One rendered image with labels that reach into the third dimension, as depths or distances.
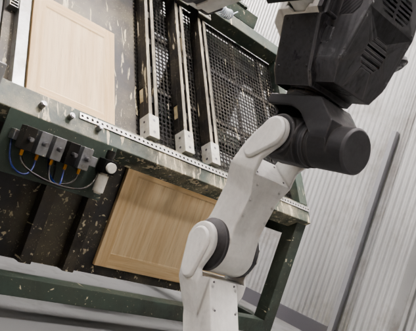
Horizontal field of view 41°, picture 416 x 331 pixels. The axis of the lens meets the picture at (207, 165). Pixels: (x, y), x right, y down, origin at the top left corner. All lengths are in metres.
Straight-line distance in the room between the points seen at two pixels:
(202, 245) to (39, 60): 1.29
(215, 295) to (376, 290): 2.89
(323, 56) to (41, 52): 1.43
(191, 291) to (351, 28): 0.77
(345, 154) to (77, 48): 1.63
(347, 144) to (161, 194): 1.74
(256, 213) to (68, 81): 1.28
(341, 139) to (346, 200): 3.48
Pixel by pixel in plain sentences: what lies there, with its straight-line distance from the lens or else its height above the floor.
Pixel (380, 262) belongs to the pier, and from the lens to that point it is 4.32.
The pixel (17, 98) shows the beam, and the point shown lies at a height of 0.85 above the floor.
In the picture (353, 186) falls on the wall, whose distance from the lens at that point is 4.78.
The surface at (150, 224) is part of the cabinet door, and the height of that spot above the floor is 0.51.
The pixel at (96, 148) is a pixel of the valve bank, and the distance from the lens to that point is 2.39.
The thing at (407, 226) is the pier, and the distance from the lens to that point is 4.27.
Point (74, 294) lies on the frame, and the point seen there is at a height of 0.15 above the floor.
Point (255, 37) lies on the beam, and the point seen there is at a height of 1.87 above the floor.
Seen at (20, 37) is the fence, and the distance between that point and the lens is 2.45.
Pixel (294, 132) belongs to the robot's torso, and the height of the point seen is 0.95.
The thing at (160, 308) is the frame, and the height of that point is 0.15.
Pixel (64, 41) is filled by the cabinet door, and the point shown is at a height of 1.19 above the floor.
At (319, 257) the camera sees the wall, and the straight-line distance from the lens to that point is 4.81.
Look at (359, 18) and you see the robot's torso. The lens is 1.39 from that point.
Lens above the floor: 0.70
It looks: 4 degrees up
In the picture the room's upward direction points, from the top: 19 degrees clockwise
